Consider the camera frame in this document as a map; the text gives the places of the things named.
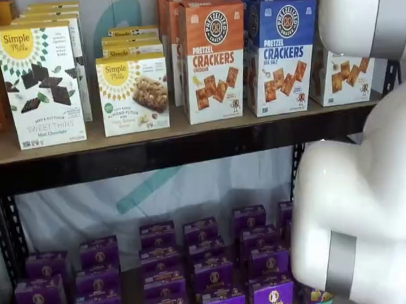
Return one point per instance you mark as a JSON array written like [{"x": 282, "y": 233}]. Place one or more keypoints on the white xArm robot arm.
[{"x": 341, "y": 194}]

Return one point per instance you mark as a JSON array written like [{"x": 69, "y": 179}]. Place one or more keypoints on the brown wooden shelf board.
[
  {"x": 130, "y": 284},
  {"x": 122, "y": 141}
]

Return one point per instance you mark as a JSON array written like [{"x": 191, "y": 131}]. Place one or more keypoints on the Simple Mills almond bar box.
[
  {"x": 132, "y": 51},
  {"x": 132, "y": 41},
  {"x": 134, "y": 94},
  {"x": 132, "y": 31}
]

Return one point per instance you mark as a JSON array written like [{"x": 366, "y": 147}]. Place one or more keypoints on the orange cheddar pretzel crackers box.
[
  {"x": 175, "y": 26},
  {"x": 213, "y": 58},
  {"x": 163, "y": 20}
]

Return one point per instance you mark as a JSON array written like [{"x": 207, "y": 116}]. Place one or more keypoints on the blue sea salt crackers box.
[
  {"x": 249, "y": 40},
  {"x": 286, "y": 55}
]

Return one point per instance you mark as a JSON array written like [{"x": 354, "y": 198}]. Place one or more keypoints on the purple Annie's box brown stripe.
[
  {"x": 271, "y": 296},
  {"x": 270, "y": 263}
]

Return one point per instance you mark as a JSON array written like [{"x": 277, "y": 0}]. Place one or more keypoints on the Simple Mills Sweet Thins box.
[
  {"x": 51, "y": 4},
  {"x": 83, "y": 79},
  {"x": 51, "y": 14},
  {"x": 37, "y": 84}
]

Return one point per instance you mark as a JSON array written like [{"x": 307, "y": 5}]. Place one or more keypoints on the white pretzel crackers box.
[{"x": 344, "y": 80}]

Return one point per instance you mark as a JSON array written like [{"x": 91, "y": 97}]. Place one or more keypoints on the purple Annie's box teal stripe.
[{"x": 316, "y": 298}]

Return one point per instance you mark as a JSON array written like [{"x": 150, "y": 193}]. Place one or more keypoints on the yellow orange cardboard box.
[{"x": 4, "y": 9}]

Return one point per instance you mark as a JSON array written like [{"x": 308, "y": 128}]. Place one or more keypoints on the white backdrop cloth teal logo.
[{"x": 91, "y": 202}]

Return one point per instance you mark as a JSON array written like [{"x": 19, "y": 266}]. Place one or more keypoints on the black metal shelf frame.
[{"x": 156, "y": 160}]

